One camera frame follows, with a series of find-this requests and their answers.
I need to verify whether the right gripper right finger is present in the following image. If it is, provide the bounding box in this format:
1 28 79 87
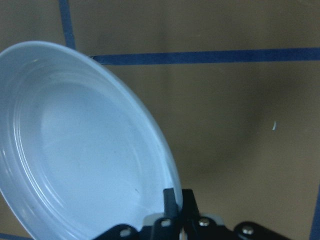
181 189 200 220

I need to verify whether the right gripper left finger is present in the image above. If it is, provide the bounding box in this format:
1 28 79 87
163 188 180 220

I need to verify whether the blue plate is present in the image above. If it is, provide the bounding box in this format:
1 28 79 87
0 41 183 240

